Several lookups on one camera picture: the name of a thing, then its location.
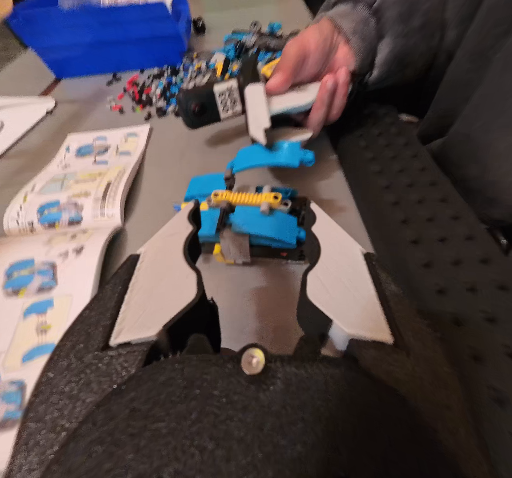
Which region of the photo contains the person's right hand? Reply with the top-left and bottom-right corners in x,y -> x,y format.
265,18 -> 357,137

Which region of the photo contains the narrow blue curved arc piece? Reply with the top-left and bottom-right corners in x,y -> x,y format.
226,140 -> 316,175

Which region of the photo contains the person's right forearm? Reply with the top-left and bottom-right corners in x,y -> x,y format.
313,0 -> 505,90

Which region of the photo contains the blue plastic bin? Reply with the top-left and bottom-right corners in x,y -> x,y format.
5,0 -> 193,79

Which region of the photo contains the white instruction booklet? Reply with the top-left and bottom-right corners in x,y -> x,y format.
0,123 -> 153,432

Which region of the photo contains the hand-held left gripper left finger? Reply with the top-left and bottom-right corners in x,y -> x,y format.
109,200 -> 222,352

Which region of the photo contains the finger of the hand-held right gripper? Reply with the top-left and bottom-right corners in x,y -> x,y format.
243,83 -> 275,146

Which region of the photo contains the pile of loose brick pieces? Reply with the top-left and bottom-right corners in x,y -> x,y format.
105,20 -> 301,122

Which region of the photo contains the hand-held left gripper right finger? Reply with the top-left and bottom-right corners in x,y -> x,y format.
296,202 -> 394,356

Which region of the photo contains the black studded mat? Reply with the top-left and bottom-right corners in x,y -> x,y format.
327,104 -> 512,478

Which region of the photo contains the blue yellow toy brick model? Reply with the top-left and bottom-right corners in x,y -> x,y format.
173,172 -> 311,265

